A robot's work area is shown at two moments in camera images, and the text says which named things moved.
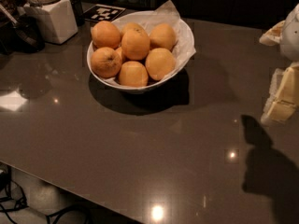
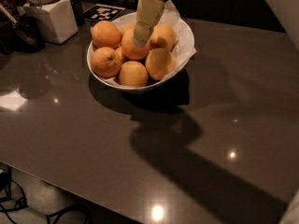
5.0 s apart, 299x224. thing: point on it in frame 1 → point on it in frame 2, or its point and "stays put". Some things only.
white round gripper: (291, 36) → (149, 16)
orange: (160, 63) stays put
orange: (133, 74) stays put
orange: (135, 44) stays put
